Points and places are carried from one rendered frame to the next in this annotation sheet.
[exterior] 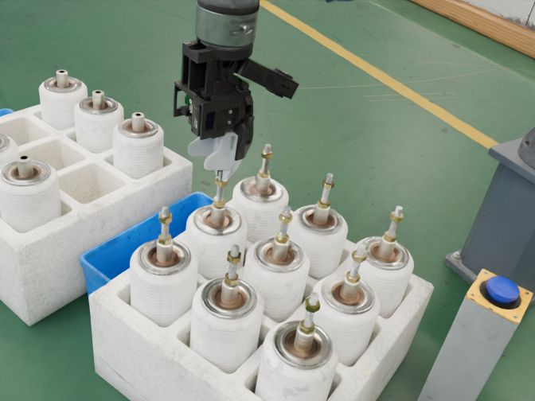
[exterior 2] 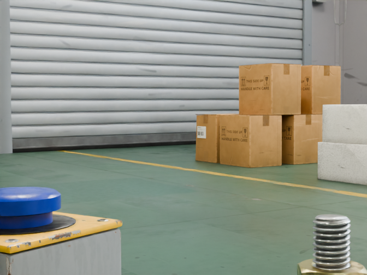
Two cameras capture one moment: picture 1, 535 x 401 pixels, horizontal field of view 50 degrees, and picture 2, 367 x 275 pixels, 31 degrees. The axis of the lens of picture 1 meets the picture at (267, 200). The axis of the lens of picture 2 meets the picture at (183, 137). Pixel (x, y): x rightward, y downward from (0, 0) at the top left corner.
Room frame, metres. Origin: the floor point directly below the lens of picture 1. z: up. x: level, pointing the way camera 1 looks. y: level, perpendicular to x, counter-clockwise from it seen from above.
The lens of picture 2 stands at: (0.86, -0.22, 0.37)
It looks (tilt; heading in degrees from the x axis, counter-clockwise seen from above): 3 degrees down; 184
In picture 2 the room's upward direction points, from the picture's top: straight up
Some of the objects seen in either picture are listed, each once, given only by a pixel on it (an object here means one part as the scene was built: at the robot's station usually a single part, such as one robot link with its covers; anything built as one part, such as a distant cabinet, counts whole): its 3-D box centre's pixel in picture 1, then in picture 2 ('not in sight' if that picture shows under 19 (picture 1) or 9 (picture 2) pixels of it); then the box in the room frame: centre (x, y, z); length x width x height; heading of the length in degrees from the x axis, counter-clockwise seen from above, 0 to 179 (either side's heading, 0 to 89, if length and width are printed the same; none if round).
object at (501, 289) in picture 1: (501, 291); (17, 212); (0.56, -0.32, 0.32); 0.04 x 0.04 x 0.02
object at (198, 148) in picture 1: (206, 147); not in sight; (0.70, 0.10, 0.38); 0.06 x 0.03 x 0.09; 133
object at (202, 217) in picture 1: (217, 219); not in sight; (0.70, 0.07, 0.25); 0.08 x 0.08 x 0.01
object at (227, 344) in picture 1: (224, 343); not in sight; (0.54, 0.03, 0.16); 0.10 x 0.10 x 0.18
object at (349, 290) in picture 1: (349, 287); not in sight; (0.58, -0.13, 0.26); 0.02 x 0.02 x 0.03
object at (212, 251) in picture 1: (213, 262); not in sight; (0.70, 0.07, 0.16); 0.10 x 0.10 x 0.18
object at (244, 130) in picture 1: (237, 129); not in sight; (0.68, 0.05, 0.42); 0.05 x 0.02 x 0.09; 43
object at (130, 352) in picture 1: (265, 328); not in sight; (0.64, -0.03, 0.09); 0.39 x 0.39 x 0.18; 59
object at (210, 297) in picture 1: (228, 297); not in sight; (0.54, 0.03, 0.25); 0.08 x 0.08 x 0.01
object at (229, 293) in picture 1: (229, 290); not in sight; (0.54, 0.03, 0.26); 0.02 x 0.02 x 0.03
